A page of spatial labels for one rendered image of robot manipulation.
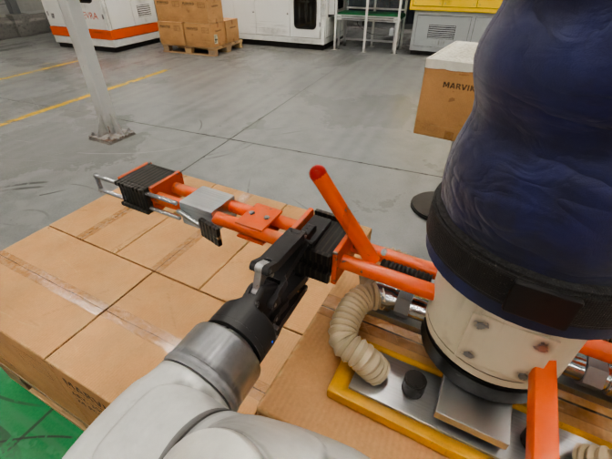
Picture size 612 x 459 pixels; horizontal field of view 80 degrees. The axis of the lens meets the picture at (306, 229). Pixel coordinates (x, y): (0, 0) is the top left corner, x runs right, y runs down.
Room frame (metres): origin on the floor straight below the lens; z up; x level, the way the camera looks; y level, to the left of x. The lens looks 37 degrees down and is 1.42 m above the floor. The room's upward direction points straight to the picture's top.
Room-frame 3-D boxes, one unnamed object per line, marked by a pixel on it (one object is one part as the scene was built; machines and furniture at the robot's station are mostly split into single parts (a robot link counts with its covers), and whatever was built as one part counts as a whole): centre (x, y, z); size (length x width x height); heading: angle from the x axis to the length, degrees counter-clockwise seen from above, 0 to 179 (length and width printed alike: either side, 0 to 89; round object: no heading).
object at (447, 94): (2.17, -0.95, 0.82); 0.60 x 0.40 x 0.40; 148
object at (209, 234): (0.52, 0.26, 1.09); 0.31 x 0.03 x 0.05; 62
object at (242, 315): (0.29, 0.06, 1.08); 0.09 x 0.07 x 0.08; 153
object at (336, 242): (0.42, -0.02, 1.08); 0.10 x 0.08 x 0.06; 152
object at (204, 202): (0.52, 0.17, 1.08); 0.07 x 0.07 x 0.04; 62
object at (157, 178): (0.59, 0.28, 1.09); 0.08 x 0.07 x 0.05; 62
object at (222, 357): (0.22, 0.10, 1.08); 0.09 x 0.06 x 0.09; 63
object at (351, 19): (8.01, -1.24, 0.32); 1.25 x 0.52 x 0.63; 67
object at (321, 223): (0.42, -0.01, 1.10); 0.07 x 0.03 x 0.01; 153
